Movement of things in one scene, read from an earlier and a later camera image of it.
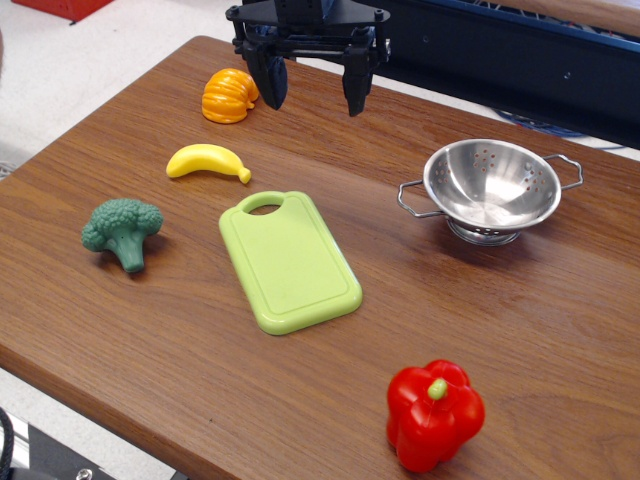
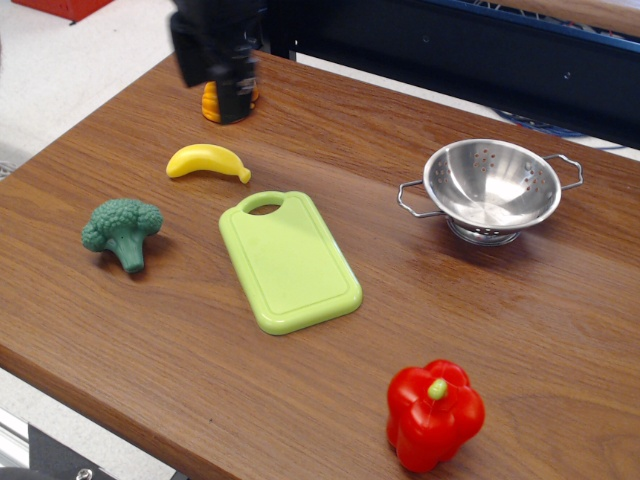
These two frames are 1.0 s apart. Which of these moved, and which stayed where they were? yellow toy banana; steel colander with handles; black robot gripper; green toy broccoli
Moved: black robot gripper
Stayed: yellow toy banana; green toy broccoli; steel colander with handles
